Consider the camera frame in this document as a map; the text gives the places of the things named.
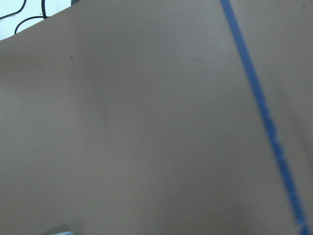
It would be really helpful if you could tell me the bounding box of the light blue t-shirt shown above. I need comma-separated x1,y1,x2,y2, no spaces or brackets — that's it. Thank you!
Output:
51,231,74,235

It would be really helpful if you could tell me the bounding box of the brown table cover mat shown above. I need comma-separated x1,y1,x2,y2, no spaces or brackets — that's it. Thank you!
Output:
0,0,313,235

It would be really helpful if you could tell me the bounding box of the black pendant cable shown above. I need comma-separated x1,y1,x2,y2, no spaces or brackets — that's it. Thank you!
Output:
0,0,49,35

